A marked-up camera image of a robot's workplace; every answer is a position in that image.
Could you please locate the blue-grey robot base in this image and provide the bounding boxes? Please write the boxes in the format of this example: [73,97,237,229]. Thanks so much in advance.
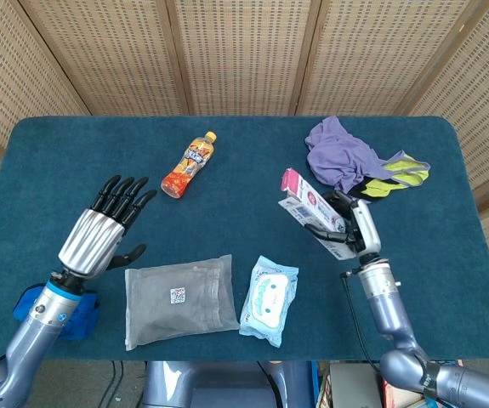
[141,360,316,408]

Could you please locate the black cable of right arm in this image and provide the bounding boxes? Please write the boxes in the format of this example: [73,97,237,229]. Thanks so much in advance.
[339,269,384,371]

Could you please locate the thin black floor cables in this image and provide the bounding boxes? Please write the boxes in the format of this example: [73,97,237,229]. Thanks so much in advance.
[99,360,126,408]

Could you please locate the purple cloth garment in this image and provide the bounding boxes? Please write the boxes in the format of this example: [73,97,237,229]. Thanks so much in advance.
[304,115,392,195]

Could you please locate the white and pink toothpaste box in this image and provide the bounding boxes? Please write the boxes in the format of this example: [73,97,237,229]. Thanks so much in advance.
[277,167,358,260]

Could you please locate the blue fabric item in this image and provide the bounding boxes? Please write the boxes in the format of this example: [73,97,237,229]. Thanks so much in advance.
[13,285,101,341]

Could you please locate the orange drink bottle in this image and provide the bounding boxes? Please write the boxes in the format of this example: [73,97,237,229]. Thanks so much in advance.
[161,131,218,200]

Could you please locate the gray metal plate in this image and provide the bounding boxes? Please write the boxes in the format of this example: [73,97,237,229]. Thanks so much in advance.
[328,363,384,408]

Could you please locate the teal carpet table cover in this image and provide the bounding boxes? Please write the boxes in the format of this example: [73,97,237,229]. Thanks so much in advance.
[0,115,489,362]

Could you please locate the woven bamboo folding screen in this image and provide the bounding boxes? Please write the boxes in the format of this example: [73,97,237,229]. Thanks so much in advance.
[0,0,489,256]

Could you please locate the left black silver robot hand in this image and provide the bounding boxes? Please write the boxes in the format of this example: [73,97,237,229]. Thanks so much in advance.
[58,174,158,281]

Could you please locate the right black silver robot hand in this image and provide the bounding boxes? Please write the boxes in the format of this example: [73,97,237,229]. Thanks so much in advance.
[304,190,383,258]

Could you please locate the light blue wet wipes pack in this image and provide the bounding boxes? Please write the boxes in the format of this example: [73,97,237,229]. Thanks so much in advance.
[238,255,300,349]

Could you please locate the red book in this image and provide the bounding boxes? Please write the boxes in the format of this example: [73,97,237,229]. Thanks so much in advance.
[382,376,424,408]

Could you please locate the yellow-green and black garment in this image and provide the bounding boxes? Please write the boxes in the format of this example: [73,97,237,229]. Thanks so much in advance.
[348,150,432,203]

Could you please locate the frosted bag with grey garment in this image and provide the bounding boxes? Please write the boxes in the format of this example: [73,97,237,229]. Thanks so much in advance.
[124,253,241,352]

